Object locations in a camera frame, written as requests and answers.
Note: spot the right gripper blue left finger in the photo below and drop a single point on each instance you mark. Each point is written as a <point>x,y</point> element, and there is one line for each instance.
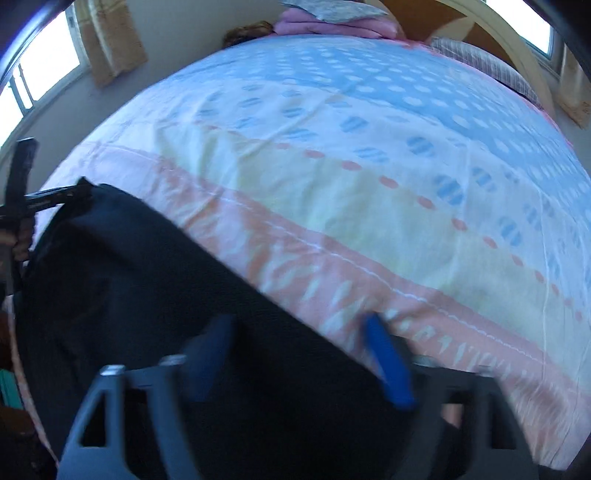
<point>130,425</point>

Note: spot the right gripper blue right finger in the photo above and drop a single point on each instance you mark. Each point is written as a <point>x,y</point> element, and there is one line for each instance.
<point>462,427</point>

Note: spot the black pants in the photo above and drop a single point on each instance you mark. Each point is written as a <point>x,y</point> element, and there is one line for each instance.
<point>113,282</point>

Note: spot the left human hand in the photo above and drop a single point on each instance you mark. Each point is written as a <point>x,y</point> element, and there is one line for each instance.
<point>20,242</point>

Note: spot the left side window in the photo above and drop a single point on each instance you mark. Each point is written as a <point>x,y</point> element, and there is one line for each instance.
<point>52,60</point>

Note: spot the left window beige curtain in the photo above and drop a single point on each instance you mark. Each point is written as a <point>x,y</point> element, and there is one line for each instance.
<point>109,38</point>

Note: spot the pink blue polka-dot bedspread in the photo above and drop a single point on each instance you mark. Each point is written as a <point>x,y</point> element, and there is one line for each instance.
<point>338,174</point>

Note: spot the brown furry object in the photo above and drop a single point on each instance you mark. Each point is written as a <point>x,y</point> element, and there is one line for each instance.
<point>246,33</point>

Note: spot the folded pink blanket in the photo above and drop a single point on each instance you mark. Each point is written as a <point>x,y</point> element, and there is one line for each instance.
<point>296,21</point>

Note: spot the right beige curtain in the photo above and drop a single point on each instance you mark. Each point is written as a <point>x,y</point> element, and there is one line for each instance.
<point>573,94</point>

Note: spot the grey patterned small pillow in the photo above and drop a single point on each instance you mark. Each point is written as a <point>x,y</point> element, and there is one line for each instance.
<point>336,11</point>

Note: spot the striped pillow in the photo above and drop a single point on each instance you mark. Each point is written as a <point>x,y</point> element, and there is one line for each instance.
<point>488,64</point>

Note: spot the head window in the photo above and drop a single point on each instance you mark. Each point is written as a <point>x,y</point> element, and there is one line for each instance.
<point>533,29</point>

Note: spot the cream and wood headboard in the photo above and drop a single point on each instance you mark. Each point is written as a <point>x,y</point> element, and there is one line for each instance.
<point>472,22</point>

